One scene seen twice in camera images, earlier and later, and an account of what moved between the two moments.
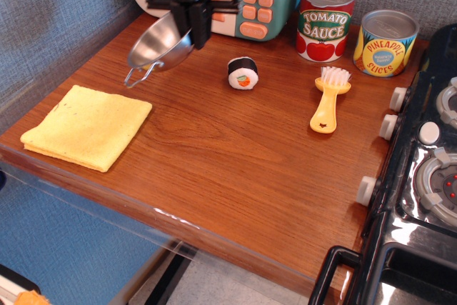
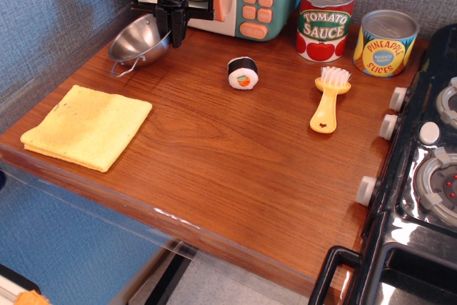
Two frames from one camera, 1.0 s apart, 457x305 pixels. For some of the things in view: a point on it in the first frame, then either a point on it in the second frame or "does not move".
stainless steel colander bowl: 158,47 -> 138,43
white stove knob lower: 365,190 does not move
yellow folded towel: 86,127 does not move
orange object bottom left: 31,298 does not move
